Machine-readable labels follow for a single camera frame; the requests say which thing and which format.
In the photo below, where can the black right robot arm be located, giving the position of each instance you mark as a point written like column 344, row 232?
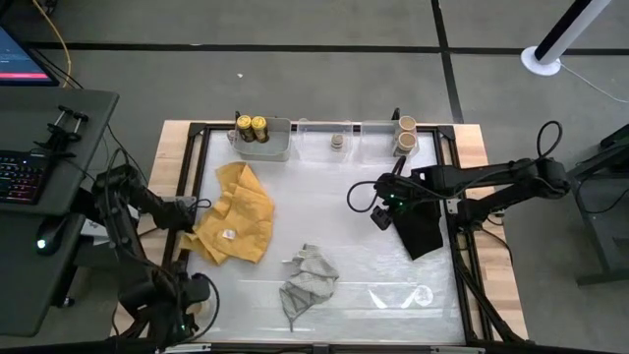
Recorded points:
column 491, row 172

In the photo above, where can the silver metal bracket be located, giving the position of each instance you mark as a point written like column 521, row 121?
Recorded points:
column 457, row 350
column 196, row 348

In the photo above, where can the white pole with round base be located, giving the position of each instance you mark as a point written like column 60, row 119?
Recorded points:
column 555, row 44

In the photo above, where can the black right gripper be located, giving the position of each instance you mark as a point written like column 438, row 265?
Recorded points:
column 398, row 189

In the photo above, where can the black cloth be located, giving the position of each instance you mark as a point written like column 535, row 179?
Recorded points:
column 420, row 236

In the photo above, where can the black computer mouse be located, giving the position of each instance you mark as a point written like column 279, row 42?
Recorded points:
column 49, row 236

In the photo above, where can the white paper box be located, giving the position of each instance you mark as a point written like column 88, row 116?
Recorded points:
column 94, row 230

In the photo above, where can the black clamp stand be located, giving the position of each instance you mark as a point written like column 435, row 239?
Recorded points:
column 59, row 135

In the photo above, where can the grey opaque plastic bin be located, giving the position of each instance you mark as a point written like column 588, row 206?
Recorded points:
column 275, row 147

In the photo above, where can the paper cup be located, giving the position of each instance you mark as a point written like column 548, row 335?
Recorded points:
column 407, row 123

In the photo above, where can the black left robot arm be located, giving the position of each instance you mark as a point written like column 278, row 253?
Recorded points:
column 120, row 216

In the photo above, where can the yellow cloth with white label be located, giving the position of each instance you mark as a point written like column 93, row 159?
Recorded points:
column 245, row 221

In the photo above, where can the clear plastic bin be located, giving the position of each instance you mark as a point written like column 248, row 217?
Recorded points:
column 376, row 147
column 319, row 147

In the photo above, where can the computer monitor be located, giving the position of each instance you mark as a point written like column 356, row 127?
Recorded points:
column 19, row 61

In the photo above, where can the black aluminium table frame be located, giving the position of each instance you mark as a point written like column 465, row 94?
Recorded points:
column 393, row 346

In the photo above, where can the spice jar with yellow lid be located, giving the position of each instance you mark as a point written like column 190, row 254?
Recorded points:
column 259, row 123
column 244, row 121

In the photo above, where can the black backlit keyboard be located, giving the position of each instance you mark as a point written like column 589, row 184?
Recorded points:
column 22, row 174

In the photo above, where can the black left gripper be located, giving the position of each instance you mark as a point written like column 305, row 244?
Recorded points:
column 196, row 289

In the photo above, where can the grey crumpled cloth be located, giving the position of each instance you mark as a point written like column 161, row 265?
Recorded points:
column 309, row 282

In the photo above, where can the dark grey side desk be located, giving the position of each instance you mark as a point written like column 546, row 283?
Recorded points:
column 609, row 221

